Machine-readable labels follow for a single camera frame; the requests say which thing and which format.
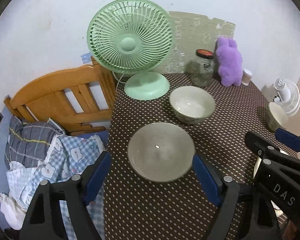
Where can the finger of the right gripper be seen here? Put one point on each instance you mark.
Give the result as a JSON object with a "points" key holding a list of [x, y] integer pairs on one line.
{"points": [[289, 139], [258, 145]]}

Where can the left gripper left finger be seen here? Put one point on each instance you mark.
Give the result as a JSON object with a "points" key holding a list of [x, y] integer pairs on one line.
{"points": [[94, 176]]}

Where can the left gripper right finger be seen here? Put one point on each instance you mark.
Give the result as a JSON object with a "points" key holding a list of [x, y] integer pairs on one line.
{"points": [[217, 189]]}

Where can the large pale green bowl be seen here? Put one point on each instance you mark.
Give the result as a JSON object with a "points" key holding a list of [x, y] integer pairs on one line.
{"points": [[161, 152]]}

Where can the small speckled ceramic bowl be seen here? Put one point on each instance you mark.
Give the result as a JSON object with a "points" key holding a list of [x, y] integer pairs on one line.
{"points": [[192, 105]]}

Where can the blue checkered blanket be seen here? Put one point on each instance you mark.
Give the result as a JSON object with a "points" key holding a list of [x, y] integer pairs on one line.
{"points": [[66, 156]]}

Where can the white standing fan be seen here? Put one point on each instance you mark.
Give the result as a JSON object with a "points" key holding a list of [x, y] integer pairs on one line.
{"points": [[286, 94]]}

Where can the brown polka dot tablecloth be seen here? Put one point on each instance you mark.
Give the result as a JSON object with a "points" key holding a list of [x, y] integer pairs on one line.
{"points": [[135, 208]]}

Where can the cotton swab container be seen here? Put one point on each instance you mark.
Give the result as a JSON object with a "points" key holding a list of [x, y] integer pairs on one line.
{"points": [[246, 78]]}

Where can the grey plaid pillow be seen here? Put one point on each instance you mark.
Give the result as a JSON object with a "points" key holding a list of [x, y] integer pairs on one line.
{"points": [[28, 142]]}

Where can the wooden bed headboard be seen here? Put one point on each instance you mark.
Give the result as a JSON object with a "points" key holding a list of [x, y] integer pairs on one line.
{"points": [[65, 97]]}

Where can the purple plush toy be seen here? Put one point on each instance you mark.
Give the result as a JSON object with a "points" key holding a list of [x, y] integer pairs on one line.
{"points": [[230, 62]]}

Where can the white cloth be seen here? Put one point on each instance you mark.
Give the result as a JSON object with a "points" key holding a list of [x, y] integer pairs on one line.
{"points": [[13, 214]]}

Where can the glass jar red lid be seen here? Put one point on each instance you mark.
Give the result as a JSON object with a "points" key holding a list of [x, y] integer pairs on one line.
{"points": [[202, 68]]}

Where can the green desk fan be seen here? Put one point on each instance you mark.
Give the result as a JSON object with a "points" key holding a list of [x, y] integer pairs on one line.
{"points": [[133, 37]]}

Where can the green patterned wall sheet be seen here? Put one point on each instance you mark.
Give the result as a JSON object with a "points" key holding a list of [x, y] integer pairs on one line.
{"points": [[192, 32]]}

